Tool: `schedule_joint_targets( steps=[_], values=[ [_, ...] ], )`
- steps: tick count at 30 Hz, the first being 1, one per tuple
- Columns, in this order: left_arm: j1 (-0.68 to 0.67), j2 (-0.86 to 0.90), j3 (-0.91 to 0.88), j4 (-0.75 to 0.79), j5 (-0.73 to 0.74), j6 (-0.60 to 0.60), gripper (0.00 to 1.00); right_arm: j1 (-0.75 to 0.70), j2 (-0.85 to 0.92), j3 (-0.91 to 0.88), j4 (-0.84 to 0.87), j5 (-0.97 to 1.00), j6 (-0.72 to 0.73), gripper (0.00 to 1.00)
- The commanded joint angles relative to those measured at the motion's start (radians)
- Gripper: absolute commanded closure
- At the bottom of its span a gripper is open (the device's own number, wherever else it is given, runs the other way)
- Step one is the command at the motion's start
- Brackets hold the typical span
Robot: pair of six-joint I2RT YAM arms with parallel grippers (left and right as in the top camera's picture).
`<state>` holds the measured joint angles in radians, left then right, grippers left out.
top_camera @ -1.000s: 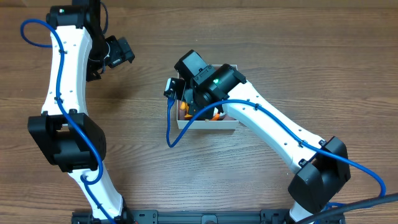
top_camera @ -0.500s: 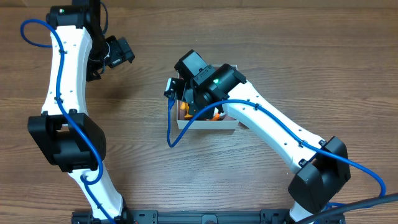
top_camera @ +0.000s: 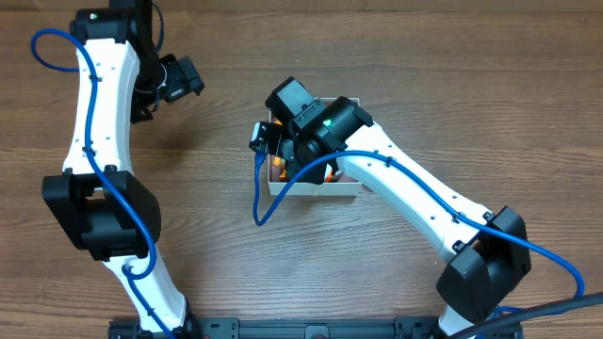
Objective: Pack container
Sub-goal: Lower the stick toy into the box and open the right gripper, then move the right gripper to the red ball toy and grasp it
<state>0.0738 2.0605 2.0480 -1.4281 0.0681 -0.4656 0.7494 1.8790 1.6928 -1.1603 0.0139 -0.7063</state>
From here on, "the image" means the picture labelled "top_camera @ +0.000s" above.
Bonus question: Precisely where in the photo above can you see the white box pink interior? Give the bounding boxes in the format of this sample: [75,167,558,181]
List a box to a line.
[269,96,372,196]

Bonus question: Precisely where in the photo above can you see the orange dinosaur toy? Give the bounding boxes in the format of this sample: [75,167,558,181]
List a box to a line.
[271,117,289,182]

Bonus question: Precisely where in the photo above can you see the black thick cable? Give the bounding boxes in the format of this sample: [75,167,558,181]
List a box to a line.
[447,292,603,339]

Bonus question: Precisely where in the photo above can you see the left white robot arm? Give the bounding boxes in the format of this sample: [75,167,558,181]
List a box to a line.
[41,0,204,338]

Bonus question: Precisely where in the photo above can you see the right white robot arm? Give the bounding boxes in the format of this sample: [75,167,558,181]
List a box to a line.
[250,77,531,337]

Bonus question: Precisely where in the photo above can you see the left blue cable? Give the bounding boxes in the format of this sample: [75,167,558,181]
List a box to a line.
[30,28,176,339]

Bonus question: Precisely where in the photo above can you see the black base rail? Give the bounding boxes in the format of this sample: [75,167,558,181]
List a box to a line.
[107,316,524,339]

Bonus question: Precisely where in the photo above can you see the white plush duck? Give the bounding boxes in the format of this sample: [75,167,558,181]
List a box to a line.
[324,167,343,183]

